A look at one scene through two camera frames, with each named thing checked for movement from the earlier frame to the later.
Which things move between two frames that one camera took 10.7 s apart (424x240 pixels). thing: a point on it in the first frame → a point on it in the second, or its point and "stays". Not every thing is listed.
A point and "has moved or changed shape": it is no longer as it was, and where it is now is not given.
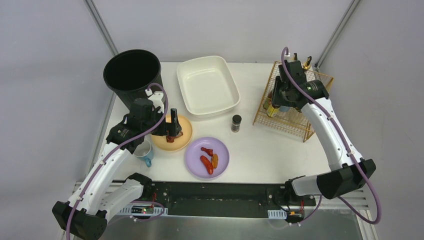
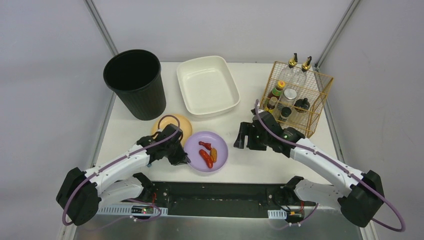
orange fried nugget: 214,159 has moved or changed shape
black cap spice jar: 236,123 → 285,112
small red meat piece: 209,151 has moved or changed shape
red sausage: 207,164 has moved or changed shape
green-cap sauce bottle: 267,102 has moved or changed shape
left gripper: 167,129 → 178,156
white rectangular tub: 207,85 stays
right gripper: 294,66 → 249,138
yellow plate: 180,142 stays
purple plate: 194,152 has moved or changed shape
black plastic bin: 130,73 stays
